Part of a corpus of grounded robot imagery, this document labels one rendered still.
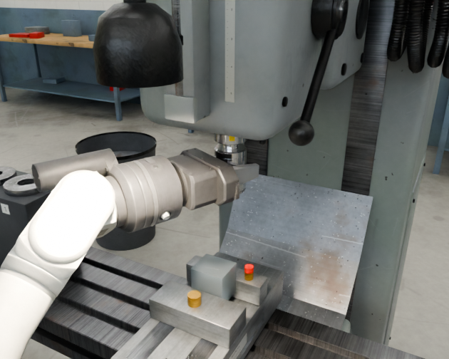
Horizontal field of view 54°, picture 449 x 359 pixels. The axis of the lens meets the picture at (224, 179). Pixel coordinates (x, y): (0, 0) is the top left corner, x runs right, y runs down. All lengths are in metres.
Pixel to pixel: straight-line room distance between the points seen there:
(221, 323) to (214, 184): 0.23
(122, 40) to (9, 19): 7.46
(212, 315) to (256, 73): 0.39
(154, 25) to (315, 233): 0.75
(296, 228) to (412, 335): 1.39
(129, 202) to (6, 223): 0.52
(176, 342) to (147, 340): 0.05
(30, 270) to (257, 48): 0.33
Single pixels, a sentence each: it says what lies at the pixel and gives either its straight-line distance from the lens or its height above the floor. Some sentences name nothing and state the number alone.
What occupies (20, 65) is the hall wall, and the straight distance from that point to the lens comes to 7.82.
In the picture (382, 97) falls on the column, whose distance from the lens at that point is 0.93.
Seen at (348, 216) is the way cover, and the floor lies 1.02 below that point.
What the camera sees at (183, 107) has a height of 1.36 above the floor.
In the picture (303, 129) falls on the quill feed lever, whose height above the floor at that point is 1.34.
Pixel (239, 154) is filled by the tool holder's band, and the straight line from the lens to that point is 0.62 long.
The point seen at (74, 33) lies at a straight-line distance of 6.35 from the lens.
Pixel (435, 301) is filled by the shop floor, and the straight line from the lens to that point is 2.58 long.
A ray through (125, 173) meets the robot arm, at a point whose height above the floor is 1.28.
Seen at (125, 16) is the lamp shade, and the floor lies 1.46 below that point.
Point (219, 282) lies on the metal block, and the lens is 0.73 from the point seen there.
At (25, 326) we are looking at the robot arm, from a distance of 0.50.
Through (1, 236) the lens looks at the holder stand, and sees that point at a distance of 1.05.
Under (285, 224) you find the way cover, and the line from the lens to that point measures 1.04.
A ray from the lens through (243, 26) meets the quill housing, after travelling 0.50.
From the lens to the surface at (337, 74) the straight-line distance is 0.68.
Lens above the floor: 1.48
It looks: 24 degrees down
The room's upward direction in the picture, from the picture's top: straight up
